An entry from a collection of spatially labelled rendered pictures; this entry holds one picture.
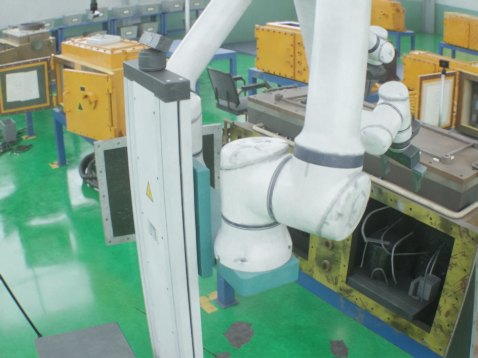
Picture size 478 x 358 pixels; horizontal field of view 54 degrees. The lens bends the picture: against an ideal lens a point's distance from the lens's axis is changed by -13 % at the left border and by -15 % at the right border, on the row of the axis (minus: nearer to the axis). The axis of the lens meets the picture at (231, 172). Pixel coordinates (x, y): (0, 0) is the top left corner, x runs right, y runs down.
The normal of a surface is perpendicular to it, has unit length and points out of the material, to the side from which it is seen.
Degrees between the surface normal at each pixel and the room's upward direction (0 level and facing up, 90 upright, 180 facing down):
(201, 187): 90
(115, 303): 0
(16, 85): 90
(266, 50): 90
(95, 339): 0
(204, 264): 90
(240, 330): 0
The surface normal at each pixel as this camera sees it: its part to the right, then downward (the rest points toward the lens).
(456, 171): -0.01, -0.92
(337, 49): -0.25, 0.22
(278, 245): 0.56, -0.06
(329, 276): -0.81, 0.23
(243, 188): -0.62, 0.28
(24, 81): 0.32, 0.36
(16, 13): 0.60, 0.31
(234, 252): -0.47, -0.03
